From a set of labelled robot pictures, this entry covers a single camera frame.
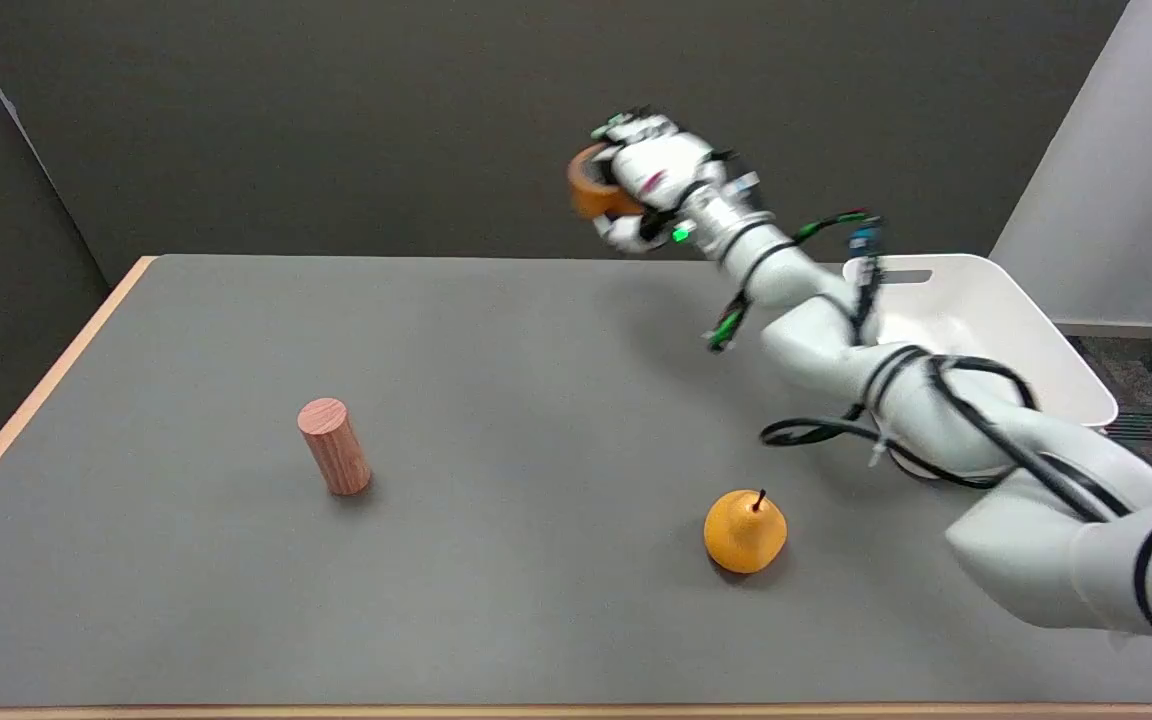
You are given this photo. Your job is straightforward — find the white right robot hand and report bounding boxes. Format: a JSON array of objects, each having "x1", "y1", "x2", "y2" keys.
[{"x1": 588, "y1": 107, "x2": 735, "y2": 254}]

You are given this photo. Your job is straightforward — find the yellow tape roll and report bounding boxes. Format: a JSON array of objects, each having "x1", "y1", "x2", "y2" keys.
[{"x1": 567, "y1": 143, "x2": 647, "y2": 221}]

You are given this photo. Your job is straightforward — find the white plastic box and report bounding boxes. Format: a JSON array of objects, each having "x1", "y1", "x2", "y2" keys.
[{"x1": 842, "y1": 253, "x2": 1120, "y2": 429}]

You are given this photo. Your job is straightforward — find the yellow toy pear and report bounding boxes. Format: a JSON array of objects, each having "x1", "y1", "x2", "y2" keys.
[{"x1": 703, "y1": 488, "x2": 789, "y2": 575}]

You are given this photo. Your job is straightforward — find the wooden cylinder block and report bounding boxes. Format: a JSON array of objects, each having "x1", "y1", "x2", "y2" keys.
[{"x1": 297, "y1": 397, "x2": 373, "y2": 497}]

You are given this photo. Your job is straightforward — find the white standing panel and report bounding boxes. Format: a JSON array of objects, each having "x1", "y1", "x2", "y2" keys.
[{"x1": 989, "y1": 0, "x2": 1152, "y2": 331}]

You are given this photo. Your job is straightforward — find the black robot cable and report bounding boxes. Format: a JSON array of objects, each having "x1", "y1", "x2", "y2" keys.
[{"x1": 704, "y1": 210, "x2": 1137, "y2": 523}]

